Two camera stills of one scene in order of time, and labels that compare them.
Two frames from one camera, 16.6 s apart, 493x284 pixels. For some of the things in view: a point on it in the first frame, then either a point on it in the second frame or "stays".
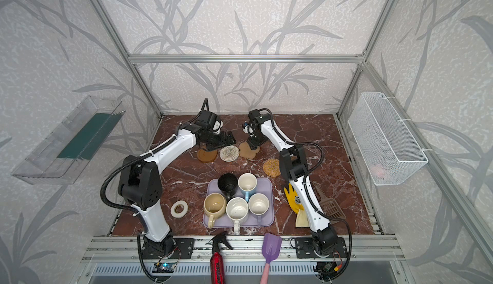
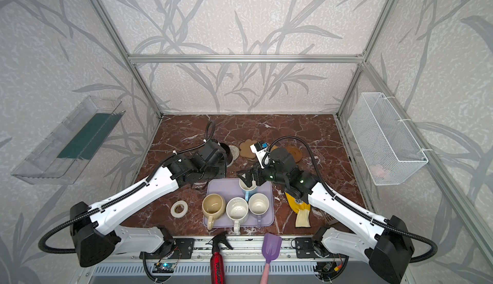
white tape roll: (178, 215) stays
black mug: (228, 184) to (229, 155)
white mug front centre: (237, 210) stays
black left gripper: (217, 141) to (219, 167)
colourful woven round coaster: (229, 153) stays
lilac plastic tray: (264, 186) stays
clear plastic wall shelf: (62, 156) stays
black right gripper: (255, 139) to (258, 176)
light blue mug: (247, 184) stays
